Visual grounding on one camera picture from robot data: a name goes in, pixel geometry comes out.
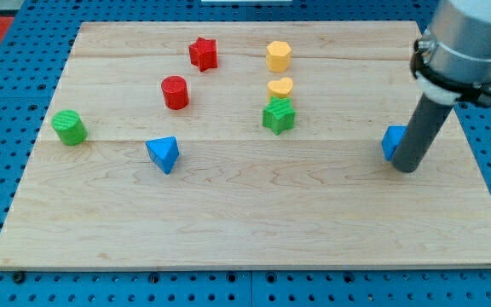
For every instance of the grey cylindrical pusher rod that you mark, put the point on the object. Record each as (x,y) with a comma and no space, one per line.
(422,129)

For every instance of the blue triangle block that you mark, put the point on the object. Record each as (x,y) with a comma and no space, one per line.
(163,152)

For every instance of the wooden board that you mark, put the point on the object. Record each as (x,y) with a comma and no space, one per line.
(319,196)

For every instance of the red cylinder block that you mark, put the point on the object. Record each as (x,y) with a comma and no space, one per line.
(175,92)

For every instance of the blue cube block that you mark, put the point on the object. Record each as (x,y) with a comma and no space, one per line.
(391,140)

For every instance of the green star block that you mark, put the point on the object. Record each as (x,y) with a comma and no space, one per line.
(279,115)

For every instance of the green cylinder block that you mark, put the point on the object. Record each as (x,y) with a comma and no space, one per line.
(69,127)

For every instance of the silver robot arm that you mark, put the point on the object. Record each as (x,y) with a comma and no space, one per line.
(452,59)

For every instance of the yellow hexagon block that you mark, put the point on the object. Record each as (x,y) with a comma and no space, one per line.
(278,56)

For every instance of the yellow heart block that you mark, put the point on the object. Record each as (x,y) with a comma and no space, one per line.
(281,88)

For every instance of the red star block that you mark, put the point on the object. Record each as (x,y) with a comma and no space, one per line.
(203,54)

